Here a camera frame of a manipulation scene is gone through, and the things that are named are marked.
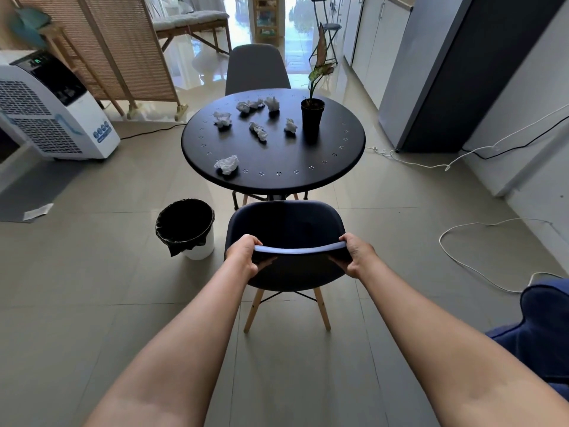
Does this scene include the person's right hand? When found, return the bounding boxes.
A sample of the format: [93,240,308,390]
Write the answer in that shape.
[327,232,379,281]

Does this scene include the person's left hand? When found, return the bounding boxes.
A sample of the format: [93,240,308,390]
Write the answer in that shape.
[225,234,279,279]

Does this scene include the dark shell chair wooden legs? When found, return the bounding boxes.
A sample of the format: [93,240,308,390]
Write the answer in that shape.
[224,200,348,334]

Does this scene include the person's right forearm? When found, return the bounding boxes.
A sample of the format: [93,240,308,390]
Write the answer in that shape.
[356,259,569,427]

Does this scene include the person's left forearm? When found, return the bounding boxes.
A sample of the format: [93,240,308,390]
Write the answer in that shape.
[84,259,250,427]

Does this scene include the white bin with black liner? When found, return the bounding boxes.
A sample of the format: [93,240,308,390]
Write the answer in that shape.
[155,198,217,261]

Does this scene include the scattered crumpled white tissues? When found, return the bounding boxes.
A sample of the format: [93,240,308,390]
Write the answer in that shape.
[213,96,298,176]

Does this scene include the round black metal table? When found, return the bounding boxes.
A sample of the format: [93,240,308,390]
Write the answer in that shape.
[181,88,366,212]

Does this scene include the black plant pot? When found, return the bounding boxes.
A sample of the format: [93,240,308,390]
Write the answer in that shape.
[301,98,325,135]

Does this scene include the green leafy plant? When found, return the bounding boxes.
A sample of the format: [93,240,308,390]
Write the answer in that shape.
[307,22,337,102]

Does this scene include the grey shell chair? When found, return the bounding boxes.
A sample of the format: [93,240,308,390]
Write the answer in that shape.
[225,44,292,96]

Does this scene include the grey refrigerator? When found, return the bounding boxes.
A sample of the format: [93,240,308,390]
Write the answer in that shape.
[378,0,565,154]

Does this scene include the blue upholstered seat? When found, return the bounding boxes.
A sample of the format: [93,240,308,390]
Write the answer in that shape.
[485,279,569,400]

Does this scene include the white kitchen cabinets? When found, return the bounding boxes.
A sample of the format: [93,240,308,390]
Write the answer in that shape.
[342,0,417,110]

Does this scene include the white paper scrap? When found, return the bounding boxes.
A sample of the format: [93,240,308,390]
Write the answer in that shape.
[23,203,55,222]

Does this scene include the black bar stool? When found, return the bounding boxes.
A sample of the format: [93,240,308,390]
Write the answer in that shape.
[309,0,342,65]

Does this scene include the wooden bench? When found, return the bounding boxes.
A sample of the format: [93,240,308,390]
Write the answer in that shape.
[153,20,233,56]

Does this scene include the wooden shelf unit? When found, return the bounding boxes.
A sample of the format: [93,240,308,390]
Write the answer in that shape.
[252,0,280,42]

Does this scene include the grey bench cushion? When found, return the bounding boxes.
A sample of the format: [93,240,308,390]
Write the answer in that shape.
[151,10,230,31]

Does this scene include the wooden folding screen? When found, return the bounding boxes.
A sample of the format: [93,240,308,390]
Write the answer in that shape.
[12,0,190,121]

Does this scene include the white portable air conditioner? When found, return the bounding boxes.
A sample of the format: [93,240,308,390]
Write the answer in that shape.
[0,49,121,162]

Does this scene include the wooden stand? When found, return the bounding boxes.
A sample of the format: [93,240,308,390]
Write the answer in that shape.
[37,21,128,117]

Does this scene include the teal cloth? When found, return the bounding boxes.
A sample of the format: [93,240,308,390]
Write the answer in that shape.
[8,6,52,48]

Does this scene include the looped white cable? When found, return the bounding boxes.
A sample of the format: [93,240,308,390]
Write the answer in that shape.
[439,218,557,294]

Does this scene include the long white cable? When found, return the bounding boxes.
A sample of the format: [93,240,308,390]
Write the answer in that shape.
[365,102,569,172]

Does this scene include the thin black cable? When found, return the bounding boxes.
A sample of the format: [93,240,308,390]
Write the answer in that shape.
[119,123,188,141]

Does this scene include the black power cable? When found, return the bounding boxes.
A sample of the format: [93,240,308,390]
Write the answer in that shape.
[460,114,569,157]

